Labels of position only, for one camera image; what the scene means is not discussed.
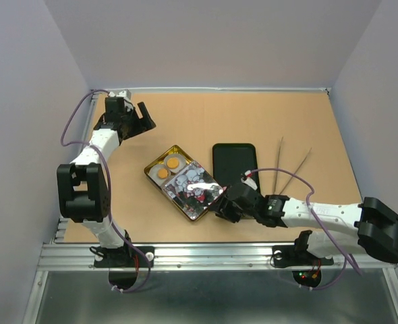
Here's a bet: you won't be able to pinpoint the gold tin lid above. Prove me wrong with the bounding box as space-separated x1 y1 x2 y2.
162 161 224 221

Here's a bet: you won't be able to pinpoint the round tan biscuit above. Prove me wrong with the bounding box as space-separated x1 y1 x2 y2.
166 157 179 169

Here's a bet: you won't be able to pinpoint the gold cookie tin base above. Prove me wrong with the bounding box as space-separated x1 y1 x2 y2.
144 145 193 188

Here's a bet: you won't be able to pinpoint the orange shell cookie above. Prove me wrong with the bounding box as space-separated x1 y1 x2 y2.
157 168 171 180

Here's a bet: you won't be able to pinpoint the metal tongs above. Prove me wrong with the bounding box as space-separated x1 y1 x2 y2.
273 136 312 195

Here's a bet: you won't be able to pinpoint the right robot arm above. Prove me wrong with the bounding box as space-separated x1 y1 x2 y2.
210 183 398 264

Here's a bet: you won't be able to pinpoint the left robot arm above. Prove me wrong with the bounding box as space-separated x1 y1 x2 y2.
57 94 156 266

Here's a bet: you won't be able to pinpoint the black tray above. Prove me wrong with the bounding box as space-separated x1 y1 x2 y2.
212 143 258 187

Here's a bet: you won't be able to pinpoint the white paper cup back left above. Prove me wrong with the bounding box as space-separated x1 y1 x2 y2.
148 164 171 182

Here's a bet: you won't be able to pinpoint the white paper cup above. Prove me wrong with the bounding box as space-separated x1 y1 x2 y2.
164 153 186 173
148 164 171 182

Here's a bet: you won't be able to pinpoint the white paper cup back right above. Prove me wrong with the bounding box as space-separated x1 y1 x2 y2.
164 153 186 173

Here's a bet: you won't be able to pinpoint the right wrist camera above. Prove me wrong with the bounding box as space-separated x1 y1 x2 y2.
241 170 258 190

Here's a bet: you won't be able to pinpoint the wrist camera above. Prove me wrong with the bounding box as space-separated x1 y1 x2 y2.
108 89 132 101
241 170 258 190

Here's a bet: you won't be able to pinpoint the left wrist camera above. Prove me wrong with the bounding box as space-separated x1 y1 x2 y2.
108 89 132 101

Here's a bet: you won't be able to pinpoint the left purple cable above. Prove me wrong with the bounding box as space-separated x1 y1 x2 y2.
60 88 152 294

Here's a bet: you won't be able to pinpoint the purple cable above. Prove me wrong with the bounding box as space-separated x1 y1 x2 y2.
60 88 152 294
248 167 362 292

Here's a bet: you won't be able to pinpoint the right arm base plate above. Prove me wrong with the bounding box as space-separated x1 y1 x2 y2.
270 245 334 269

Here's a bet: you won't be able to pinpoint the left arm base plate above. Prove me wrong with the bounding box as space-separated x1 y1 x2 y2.
89 245 146 268

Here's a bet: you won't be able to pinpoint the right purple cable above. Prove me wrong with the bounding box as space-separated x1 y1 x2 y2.
248 167 362 292

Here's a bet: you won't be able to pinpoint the aluminium front rail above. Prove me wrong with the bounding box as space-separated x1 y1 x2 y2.
36 240 398 271

